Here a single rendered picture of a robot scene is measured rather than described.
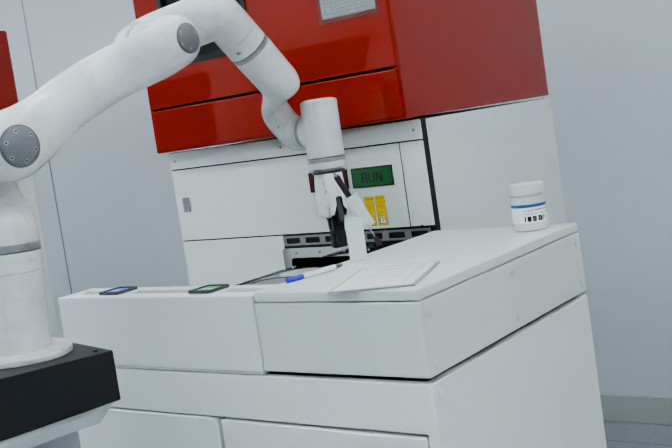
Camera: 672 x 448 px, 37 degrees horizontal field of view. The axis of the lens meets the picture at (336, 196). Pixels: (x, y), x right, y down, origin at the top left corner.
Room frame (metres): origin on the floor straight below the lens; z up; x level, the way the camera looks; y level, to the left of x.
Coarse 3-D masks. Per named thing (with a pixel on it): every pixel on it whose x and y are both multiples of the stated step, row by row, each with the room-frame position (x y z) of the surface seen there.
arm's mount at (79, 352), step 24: (72, 360) 1.64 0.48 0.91; (96, 360) 1.67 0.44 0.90; (0, 384) 1.55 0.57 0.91; (24, 384) 1.58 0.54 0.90; (48, 384) 1.61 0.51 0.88; (72, 384) 1.63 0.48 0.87; (96, 384) 1.66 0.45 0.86; (0, 408) 1.55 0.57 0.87; (24, 408) 1.57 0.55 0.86; (48, 408) 1.60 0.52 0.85; (72, 408) 1.63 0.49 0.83; (0, 432) 1.54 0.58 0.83; (24, 432) 1.57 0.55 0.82
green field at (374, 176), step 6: (372, 168) 2.31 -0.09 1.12; (378, 168) 2.30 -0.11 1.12; (384, 168) 2.29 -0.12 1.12; (354, 174) 2.35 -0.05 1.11; (360, 174) 2.34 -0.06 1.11; (366, 174) 2.32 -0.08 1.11; (372, 174) 2.31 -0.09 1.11; (378, 174) 2.30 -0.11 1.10; (384, 174) 2.29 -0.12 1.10; (390, 174) 2.28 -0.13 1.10; (354, 180) 2.35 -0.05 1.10; (360, 180) 2.34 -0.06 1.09; (366, 180) 2.33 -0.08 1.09; (372, 180) 2.32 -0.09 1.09; (378, 180) 2.31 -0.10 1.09; (384, 180) 2.30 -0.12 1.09; (390, 180) 2.29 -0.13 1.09; (354, 186) 2.35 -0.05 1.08
